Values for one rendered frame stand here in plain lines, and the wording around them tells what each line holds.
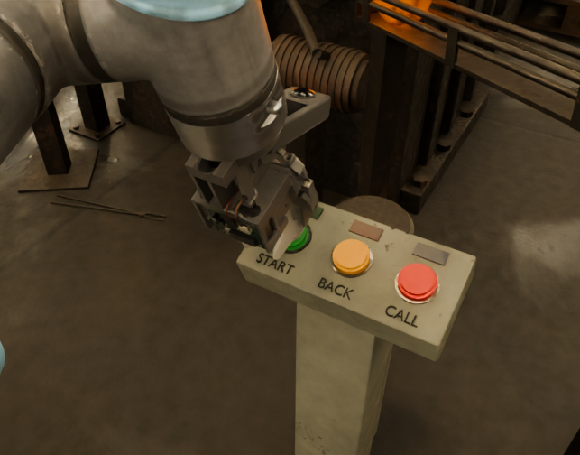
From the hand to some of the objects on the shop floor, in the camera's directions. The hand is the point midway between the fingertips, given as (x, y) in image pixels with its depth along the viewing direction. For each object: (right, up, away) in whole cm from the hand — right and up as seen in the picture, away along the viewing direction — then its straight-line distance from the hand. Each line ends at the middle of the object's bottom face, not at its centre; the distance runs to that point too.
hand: (289, 227), depth 65 cm
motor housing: (+6, -3, +90) cm, 91 cm away
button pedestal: (+7, -48, +38) cm, 62 cm away
